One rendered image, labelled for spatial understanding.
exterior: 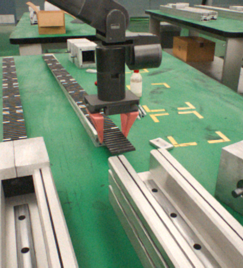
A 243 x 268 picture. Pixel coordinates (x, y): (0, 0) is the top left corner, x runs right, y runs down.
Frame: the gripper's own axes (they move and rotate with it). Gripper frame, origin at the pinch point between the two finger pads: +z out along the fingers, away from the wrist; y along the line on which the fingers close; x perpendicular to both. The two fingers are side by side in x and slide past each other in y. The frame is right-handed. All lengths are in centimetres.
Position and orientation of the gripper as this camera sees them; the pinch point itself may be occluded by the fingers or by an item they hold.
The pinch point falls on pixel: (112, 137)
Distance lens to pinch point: 69.3
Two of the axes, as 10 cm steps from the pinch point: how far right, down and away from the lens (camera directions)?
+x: -3.3, -4.1, 8.5
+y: 9.4, -1.6, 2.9
